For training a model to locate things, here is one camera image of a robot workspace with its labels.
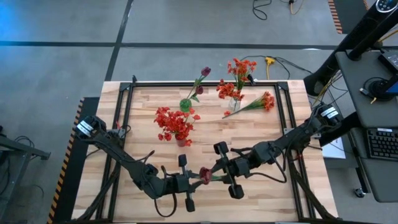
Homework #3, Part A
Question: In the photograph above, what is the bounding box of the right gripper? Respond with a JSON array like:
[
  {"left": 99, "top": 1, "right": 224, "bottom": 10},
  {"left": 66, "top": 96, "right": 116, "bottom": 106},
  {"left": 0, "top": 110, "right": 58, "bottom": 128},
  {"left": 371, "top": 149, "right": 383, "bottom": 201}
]
[{"left": 210, "top": 141, "right": 253, "bottom": 200}]

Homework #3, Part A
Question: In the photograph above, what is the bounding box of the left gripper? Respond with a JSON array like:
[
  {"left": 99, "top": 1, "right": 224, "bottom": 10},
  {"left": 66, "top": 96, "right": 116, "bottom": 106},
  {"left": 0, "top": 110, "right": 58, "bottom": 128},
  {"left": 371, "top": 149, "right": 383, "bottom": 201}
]
[{"left": 164, "top": 154, "right": 205, "bottom": 212}]

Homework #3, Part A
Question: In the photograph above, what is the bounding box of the red flower bunch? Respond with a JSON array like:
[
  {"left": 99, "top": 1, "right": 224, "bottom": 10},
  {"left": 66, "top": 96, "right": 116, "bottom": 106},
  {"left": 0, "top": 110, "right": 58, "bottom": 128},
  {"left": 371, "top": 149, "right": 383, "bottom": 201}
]
[{"left": 198, "top": 167, "right": 230, "bottom": 185}]

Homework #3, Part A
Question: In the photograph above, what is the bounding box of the dark red artificial tulip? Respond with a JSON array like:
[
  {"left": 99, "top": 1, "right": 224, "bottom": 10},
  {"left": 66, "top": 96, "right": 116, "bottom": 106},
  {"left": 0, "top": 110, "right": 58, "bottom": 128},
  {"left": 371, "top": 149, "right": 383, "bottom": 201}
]
[
  {"left": 185, "top": 66, "right": 212, "bottom": 103},
  {"left": 186, "top": 85, "right": 205, "bottom": 105}
]

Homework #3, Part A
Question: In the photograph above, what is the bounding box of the clear glass vase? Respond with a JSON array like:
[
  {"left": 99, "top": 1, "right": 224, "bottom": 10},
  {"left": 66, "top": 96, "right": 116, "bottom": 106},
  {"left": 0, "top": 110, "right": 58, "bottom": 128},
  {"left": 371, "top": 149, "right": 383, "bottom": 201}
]
[{"left": 228, "top": 96, "right": 242, "bottom": 113}]

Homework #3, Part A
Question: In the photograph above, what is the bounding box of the green glass vase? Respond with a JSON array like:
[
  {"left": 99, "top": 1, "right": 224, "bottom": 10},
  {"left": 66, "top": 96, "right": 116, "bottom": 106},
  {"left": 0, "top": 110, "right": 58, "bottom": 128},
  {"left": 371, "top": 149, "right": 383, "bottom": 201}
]
[{"left": 179, "top": 98, "right": 193, "bottom": 113}]

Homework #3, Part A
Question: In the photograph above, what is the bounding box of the white paper sheet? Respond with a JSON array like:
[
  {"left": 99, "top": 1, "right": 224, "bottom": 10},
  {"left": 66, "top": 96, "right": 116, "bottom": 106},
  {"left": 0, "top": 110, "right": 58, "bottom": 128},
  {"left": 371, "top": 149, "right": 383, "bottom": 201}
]
[{"left": 322, "top": 136, "right": 346, "bottom": 160}]

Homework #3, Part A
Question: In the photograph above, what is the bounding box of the black hazard-striped platform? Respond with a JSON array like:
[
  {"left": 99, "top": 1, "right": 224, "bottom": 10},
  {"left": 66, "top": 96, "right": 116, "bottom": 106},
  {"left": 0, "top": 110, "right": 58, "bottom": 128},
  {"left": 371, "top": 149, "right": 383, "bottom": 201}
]
[{"left": 46, "top": 96, "right": 101, "bottom": 224}]

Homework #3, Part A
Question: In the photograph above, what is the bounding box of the black desk leg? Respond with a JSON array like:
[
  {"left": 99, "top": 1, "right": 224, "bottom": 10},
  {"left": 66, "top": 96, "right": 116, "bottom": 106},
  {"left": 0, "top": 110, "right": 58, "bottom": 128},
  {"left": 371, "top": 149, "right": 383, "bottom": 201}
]
[{"left": 318, "top": 111, "right": 364, "bottom": 147}]

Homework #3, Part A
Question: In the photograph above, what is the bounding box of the grey desk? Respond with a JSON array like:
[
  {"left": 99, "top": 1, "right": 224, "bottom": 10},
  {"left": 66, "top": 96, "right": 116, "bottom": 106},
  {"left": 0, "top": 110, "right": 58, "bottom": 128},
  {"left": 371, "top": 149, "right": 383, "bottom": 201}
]
[{"left": 335, "top": 50, "right": 398, "bottom": 203}]

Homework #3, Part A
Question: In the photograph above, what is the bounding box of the black keyboard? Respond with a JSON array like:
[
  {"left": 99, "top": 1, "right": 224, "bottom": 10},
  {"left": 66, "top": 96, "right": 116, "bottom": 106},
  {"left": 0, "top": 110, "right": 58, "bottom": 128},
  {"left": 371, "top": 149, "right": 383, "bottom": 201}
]
[{"left": 366, "top": 128, "right": 398, "bottom": 162}]

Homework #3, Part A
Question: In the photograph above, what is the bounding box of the black metal stand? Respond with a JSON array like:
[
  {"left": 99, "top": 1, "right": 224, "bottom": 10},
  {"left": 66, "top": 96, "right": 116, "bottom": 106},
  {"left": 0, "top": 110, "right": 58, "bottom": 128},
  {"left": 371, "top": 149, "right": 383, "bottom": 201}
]
[{"left": 0, "top": 124, "right": 52, "bottom": 224}]

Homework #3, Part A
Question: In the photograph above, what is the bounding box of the black tower fan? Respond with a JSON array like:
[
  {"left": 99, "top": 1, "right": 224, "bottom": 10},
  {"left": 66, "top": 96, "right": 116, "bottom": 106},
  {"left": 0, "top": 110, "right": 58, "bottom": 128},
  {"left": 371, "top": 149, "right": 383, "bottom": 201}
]
[{"left": 303, "top": 0, "right": 398, "bottom": 96}]

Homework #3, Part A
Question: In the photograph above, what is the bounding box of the black pole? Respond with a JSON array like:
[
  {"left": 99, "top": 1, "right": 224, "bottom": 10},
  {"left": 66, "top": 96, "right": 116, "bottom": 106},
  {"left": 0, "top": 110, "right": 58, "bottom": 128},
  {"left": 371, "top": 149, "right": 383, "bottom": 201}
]
[{"left": 347, "top": 14, "right": 398, "bottom": 62}]

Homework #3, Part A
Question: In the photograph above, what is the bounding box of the laptop computer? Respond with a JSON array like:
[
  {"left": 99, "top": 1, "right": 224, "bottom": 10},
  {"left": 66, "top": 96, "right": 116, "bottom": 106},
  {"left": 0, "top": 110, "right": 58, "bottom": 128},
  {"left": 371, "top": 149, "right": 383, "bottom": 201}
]
[{"left": 378, "top": 49, "right": 398, "bottom": 71}]

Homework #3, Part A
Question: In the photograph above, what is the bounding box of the black floor mat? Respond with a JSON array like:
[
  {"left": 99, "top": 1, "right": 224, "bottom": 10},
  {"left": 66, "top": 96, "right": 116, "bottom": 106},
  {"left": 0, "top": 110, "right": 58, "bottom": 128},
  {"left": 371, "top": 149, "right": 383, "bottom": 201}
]
[{"left": 333, "top": 0, "right": 371, "bottom": 35}]

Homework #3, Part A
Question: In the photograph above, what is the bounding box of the black aluminium table frame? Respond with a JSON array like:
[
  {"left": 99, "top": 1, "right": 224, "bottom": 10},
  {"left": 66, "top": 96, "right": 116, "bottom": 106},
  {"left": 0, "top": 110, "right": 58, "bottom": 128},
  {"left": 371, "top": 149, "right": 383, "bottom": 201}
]
[{"left": 73, "top": 74, "right": 343, "bottom": 224}]

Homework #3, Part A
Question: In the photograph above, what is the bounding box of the yellow power plug cable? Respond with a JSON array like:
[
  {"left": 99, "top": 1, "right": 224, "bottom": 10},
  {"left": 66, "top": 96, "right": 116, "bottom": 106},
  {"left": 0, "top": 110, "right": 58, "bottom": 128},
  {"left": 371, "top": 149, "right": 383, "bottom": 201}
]
[{"left": 264, "top": 56, "right": 277, "bottom": 80}]

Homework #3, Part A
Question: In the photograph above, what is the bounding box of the black floor cable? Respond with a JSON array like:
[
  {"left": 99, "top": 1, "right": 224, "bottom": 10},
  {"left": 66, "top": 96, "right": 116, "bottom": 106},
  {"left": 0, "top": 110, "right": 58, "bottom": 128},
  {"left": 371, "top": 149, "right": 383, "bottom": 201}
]
[
  {"left": 241, "top": 55, "right": 313, "bottom": 81},
  {"left": 252, "top": 0, "right": 273, "bottom": 21}
]

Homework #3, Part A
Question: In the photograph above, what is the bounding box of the cable bundle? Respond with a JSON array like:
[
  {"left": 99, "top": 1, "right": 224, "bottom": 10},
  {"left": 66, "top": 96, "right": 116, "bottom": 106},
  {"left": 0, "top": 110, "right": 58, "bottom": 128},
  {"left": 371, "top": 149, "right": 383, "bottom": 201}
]
[{"left": 310, "top": 70, "right": 343, "bottom": 110}]

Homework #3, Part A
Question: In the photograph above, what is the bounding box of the yellow floor cable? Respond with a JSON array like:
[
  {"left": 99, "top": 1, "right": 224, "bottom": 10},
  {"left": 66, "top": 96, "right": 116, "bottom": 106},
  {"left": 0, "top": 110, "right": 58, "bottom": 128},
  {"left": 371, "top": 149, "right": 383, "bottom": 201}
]
[{"left": 289, "top": 0, "right": 305, "bottom": 16}]

